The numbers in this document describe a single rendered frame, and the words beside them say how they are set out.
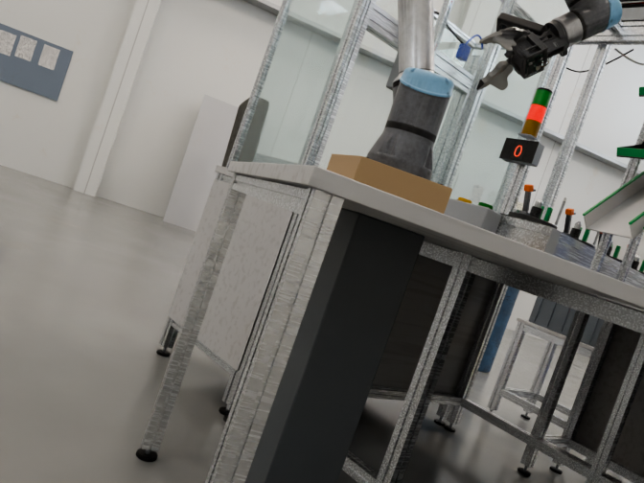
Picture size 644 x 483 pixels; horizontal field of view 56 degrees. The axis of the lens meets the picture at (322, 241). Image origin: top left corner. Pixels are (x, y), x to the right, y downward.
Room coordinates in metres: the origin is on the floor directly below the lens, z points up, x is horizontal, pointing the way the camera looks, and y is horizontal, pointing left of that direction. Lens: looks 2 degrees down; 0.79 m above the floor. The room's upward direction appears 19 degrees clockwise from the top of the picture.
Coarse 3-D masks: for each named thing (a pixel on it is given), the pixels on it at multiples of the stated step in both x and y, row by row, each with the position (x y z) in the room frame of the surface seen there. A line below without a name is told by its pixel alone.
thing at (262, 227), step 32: (224, 192) 2.53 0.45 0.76; (256, 224) 2.31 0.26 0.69; (288, 224) 2.18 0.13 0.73; (192, 256) 2.59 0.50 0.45; (256, 256) 2.26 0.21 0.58; (192, 288) 2.53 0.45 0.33; (224, 288) 2.36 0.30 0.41; (256, 288) 2.21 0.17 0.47; (224, 320) 2.30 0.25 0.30; (256, 320) 2.18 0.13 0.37; (160, 352) 2.61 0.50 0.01; (224, 352) 2.25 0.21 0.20
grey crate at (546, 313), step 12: (540, 300) 3.62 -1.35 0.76; (540, 312) 3.61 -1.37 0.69; (552, 312) 3.56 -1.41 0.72; (564, 312) 3.51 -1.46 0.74; (540, 324) 3.60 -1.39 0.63; (552, 324) 3.54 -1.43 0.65; (564, 324) 3.49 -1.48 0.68; (588, 324) 3.40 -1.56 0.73; (600, 324) 3.35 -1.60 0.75; (588, 336) 3.38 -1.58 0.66
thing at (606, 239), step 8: (640, 136) 1.62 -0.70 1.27; (632, 160) 1.62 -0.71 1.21; (640, 160) 1.62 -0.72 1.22; (632, 168) 1.61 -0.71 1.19; (624, 176) 1.62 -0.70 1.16; (632, 176) 1.62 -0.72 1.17; (624, 184) 1.62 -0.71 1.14; (600, 240) 1.62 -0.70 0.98; (608, 240) 1.61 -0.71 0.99; (632, 240) 1.73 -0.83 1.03; (640, 240) 1.73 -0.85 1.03; (600, 248) 1.62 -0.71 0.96; (608, 248) 1.62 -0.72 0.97; (632, 248) 1.73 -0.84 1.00; (600, 256) 1.61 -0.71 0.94; (624, 256) 1.74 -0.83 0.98; (632, 256) 1.73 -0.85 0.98; (592, 264) 1.62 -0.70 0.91; (600, 264) 1.62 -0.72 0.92; (624, 264) 1.73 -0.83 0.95; (624, 272) 1.72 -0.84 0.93; (624, 280) 1.73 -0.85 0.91
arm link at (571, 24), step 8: (560, 16) 1.42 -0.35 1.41; (568, 16) 1.41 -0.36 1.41; (576, 16) 1.41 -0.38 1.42; (560, 24) 1.41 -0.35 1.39; (568, 24) 1.40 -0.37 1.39; (576, 24) 1.40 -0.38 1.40; (568, 32) 1.40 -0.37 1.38; (576, 32) 1.41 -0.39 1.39; (568, 40) 1.41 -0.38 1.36; (576, 40) 1.42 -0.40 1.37
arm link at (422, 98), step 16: (416, 80) 1.30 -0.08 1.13; (432, 80) 1.29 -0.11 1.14; (448, 80) 1.31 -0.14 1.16; (400, 96) 1.32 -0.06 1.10; (416, 96) 1.30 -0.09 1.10; (432, 96) 1.30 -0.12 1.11; (448, 96) 1.32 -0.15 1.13; (400, 112) 1.31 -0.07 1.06; (416, 112) 1.30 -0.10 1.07; (432, 112) 1.30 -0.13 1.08; (432, 128) 1.31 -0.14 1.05
